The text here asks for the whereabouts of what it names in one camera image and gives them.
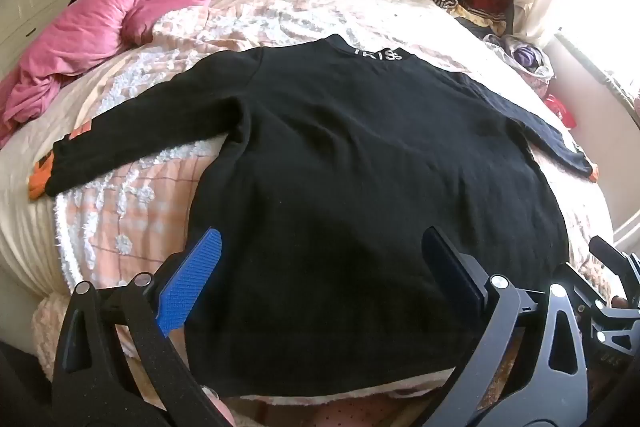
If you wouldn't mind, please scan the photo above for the peach checked fluffy blanket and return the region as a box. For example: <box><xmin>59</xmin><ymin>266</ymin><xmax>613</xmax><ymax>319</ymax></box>
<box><xmin>0</xmin><ymin>0</ymin><xmax>626</xmax><ymax>427</ymax></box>

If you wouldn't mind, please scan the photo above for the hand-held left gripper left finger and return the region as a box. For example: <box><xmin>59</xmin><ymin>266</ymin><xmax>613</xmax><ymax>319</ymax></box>
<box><xmin>52</xmin><ymin>227</ymin><xmax>236</xmax><ymax>427</ymax></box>

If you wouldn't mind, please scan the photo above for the bag of crumpled clothes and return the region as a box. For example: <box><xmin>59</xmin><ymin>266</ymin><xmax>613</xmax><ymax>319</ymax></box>
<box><xmin>482</xmin><ymin>33</ymin><xmax>557</xmax><ymax>94</ymax></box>

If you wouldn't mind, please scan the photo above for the red plastic bag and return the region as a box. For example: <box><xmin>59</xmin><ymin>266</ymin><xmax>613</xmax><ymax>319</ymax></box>
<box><xmin>542</xmin><ymin>94</ymin><xmax>578</xmax><ymax>130</ymax></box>

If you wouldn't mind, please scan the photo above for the pink duvet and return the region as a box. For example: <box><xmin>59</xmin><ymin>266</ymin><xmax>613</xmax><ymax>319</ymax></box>
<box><xmin>0</xmin><ymin>0</ymin><xmax>233</xmax><ymax>148</ymax></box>

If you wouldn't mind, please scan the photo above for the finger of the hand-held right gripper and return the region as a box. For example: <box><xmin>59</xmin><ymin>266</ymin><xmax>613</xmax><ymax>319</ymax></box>
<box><xmin>588</xmin><ymin>234</ymin><xmax>640</xmax><ymax>280</ymax></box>
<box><xmin>567</xmin><ymin>263</ymin><xmax>640</xmax><ymax>350</ymax></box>

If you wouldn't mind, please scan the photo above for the cream bedsheet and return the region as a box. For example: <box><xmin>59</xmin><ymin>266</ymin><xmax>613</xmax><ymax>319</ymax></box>
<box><xmin>0</xmin><ymin>107</ymin><xmax>81</xmax><ymax>303</ymax></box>

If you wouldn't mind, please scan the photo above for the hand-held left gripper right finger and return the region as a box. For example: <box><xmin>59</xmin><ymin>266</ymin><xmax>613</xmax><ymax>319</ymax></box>
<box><xmin>421</xmin><ymin>225</ymin><xmax>590</xmax><ymax>427</ymax></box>

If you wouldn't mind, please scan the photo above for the black sweater with orange cuffs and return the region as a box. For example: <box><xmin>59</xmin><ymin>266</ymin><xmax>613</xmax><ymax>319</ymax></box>
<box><xmin>28</xmin><ymin>34</ymin><xmax>599</xmax><ymax>400</ymax></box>

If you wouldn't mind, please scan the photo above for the person's left hand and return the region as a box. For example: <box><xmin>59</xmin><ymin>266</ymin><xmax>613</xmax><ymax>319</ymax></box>
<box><xmin>202</xmin><ymin>387</ymin><xmax>238</xmax><ymax>427</ymax></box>

